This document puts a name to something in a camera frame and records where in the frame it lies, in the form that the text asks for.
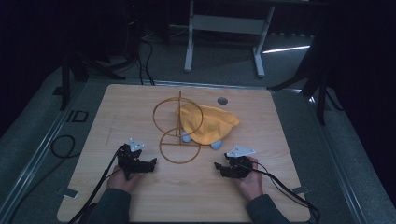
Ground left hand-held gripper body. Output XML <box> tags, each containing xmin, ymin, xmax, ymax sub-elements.
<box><xmin>116</xmin><ymin>137</ymin><xmax>151</xmax><ymax>182</ymax></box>

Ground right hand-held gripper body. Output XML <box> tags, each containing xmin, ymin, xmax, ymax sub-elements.
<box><xmin>223</xmin><ymin>145</ymin><xmax>257</xmax><ymax>179</ymax></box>

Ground yellow cloth hat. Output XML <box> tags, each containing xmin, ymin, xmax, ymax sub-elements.
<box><xmin>177</xmin><ymin>103</ymin><xmax>241</xmax><ymax>147</ymax></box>

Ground wooden ring stand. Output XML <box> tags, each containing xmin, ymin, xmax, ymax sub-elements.
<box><xmin>151</xmin><ymin>90</ymin><xmax>205</xmax><ymax>165</ymax></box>

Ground person's left hand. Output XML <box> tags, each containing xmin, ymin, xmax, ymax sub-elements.
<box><xmin>106</xmin><ymin>169</ymin><xmax>143</xmax><ymax>194</ymax></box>

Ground person's right hand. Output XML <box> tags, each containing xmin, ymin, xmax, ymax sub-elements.
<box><xmin>233</xmin><ymin>156</ymin><xmax>264</xmax><ymax>202</ymax></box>

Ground black tripod stand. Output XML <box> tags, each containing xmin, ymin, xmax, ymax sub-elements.
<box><xmin>51</xmin><ymin>50</ymin><xmax>126</xmax><ymax>112</ymax></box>
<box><xmin>266</xmin><ymin>46</ymin><xmax>344</xmax><ymax>126</ymax></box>

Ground left hand-held gripper cable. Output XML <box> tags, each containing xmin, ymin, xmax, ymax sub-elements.
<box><xmin>66</xmin><ymin>146</ymin><xmax>125</xmax><ymax>224</ymax></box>

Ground hand-held gripper cable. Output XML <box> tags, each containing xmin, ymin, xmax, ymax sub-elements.
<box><xmin>66</xmin><ymin>146</ymin><xmax>125</xmax><ymax>224</ymax></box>
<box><xmin>247</xmin><ymin>160</ymin><xmax>321</xmax><ymax>224</ymax></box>

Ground right hand-held gripper cable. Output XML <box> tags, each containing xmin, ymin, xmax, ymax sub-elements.
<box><xmin>247</xmin><ymin>160</ymin><xmax>321</xmax><ymax>224</ymax></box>

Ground metal table corner bracket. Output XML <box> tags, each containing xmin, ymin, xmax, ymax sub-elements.
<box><xmin>291</xmin><ymin>185</ymin><xmax>311</xmax><ymax>196</ymax></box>
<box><xmin>57</xmin><ymin>186</ymin><xmax>79</xmax><ymax>200</ymax></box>

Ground black cable loop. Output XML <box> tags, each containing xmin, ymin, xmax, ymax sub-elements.
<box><xmin>49</xmin><ymin>133</ymin><xmax>79</xmax><ymax>160</ymax></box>

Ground black floor cables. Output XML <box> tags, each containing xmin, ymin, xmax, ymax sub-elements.
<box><xmin>135</xmin><ymin>36</ymin><xmax>156</xmax><ymax>86</ymax></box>

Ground metal floor rail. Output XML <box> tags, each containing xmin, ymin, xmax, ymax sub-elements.
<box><xmin>0</xmin><ymin>81</ymin><xmax>88</xmax><ymax>220</ymax></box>
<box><xmin>306</xmin><ymin>91</ymin><xmax>370</xmax><ymax>224</ymax></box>

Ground white desk frame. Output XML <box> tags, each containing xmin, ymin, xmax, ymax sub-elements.
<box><xmin>183</xmin><ymin>0</ymin><xmax>276</xmax><ymax>79</ymax></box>

